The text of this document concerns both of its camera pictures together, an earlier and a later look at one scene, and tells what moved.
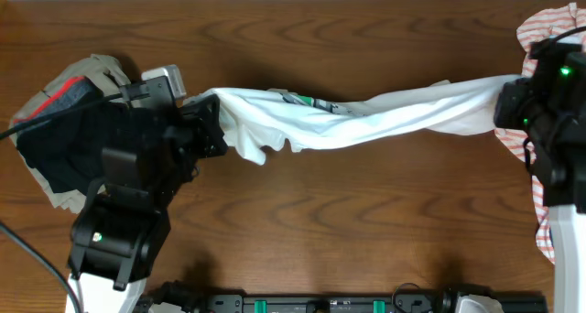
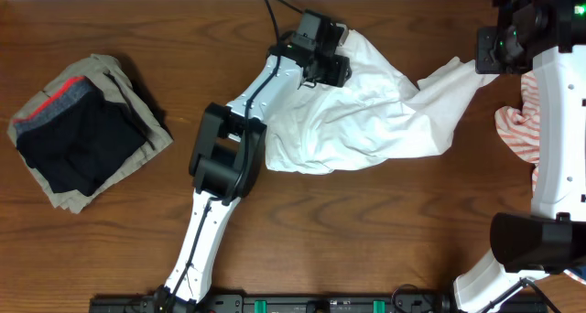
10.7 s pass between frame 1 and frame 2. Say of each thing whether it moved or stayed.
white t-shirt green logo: moved
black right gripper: moved
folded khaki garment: stayed
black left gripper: moved
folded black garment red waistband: stayed
